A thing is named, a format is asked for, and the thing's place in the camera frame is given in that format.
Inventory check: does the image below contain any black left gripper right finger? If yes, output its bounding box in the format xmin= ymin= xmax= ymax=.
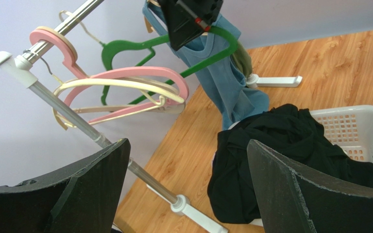
xmin=247 ymin=140 xmax=373 ymax=233

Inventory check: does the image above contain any blue ribbed tank top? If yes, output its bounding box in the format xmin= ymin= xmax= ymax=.
xmin=142 ymin=0 xmax=271 ymax=131

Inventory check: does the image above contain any wooden hanger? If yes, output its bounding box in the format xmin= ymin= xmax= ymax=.
xmin=144 ymin=0 xmax=160 ymax=33

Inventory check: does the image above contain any pink plastic hanger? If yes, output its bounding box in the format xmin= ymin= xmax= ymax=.
xmin=29 ymin=28 xmax=190 ymax=125

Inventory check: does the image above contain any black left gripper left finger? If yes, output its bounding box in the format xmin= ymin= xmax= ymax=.
xmin=0 ymin=138 xmax=131 ymax=233

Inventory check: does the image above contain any white plastic laundry basket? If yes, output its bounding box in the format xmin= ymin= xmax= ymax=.
xmin=212 ymin=105 xmax=373 ymax=227

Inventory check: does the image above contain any cream white hanger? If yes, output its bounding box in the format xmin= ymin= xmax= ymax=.
xmin=21 ymin=48 xmax=186 ymax=128

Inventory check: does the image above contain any olive green tank top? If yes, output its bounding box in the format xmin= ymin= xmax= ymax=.
xmin=231 ymin=47 xmax=253 ymax=78

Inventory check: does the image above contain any beige hanger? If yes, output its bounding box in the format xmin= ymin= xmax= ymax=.
xmin=36 ymin=26 xmax=187 ymax=131

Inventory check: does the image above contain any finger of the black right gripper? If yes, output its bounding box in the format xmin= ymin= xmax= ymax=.
xmin=158 ymin=0 xmax=223 ymax=51

